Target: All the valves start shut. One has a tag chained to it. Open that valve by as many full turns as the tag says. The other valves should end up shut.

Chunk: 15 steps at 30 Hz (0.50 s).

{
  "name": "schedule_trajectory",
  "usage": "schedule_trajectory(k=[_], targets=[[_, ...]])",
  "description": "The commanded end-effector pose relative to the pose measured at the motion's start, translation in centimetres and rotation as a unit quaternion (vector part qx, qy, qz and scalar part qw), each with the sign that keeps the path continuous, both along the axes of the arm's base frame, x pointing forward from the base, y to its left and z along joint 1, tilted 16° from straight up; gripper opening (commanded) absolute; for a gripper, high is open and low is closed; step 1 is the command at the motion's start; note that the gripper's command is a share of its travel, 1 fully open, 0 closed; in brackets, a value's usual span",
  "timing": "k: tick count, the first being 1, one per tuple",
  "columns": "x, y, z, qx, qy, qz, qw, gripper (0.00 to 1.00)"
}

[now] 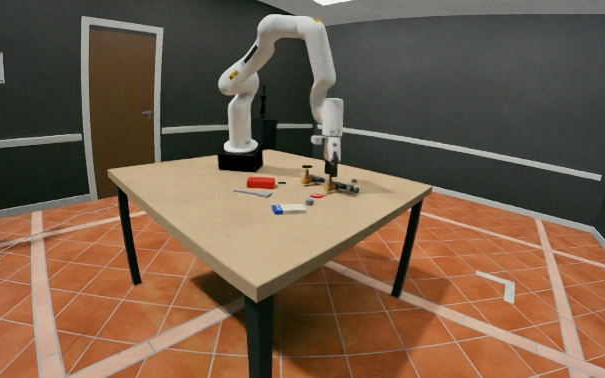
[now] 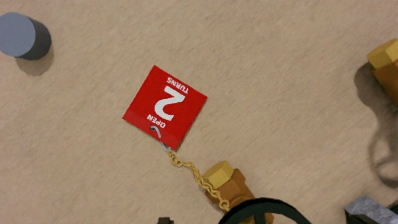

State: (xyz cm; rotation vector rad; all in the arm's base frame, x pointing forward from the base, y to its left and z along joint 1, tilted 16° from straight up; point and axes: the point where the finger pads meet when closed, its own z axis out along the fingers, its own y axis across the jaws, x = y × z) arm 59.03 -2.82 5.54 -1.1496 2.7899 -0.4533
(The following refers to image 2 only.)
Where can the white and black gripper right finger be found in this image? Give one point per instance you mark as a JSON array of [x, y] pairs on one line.
[[360, 219]]

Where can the grey cylinder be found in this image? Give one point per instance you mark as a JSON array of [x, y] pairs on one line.
[[23, 37]]

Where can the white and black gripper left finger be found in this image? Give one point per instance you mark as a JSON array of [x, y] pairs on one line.
[[165, 220]]

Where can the red tag with gold chain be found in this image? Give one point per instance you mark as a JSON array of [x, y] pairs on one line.
[[170, 106]]

